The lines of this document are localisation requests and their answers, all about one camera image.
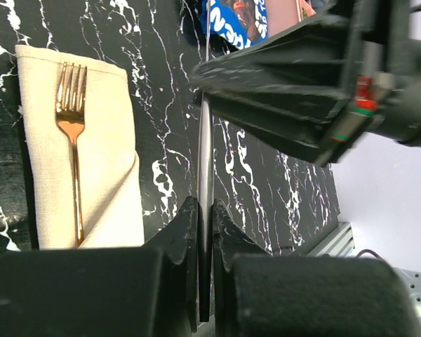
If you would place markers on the beige cloth napkin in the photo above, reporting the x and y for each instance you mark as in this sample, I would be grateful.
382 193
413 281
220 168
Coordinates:
108 160

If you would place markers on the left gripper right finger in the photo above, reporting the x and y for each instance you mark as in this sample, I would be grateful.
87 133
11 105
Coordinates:
257 294

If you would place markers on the silver knife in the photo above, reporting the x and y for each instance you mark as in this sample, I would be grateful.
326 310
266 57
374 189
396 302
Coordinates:
205 190

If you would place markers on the pink divided organizer tray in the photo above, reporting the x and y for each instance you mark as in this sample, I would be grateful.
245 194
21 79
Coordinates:
283 14

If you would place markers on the copper fork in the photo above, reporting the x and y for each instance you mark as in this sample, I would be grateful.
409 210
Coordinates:
70 118

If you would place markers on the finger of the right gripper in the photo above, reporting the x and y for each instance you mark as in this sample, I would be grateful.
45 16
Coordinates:
297 124
310 54

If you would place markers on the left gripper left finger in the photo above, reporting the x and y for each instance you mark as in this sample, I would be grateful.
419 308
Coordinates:
144 291

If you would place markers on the blue printed folded cloth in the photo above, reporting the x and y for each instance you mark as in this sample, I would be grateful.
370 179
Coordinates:
241 23

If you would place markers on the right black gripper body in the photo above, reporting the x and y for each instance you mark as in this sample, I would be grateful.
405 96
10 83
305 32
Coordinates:
387 99

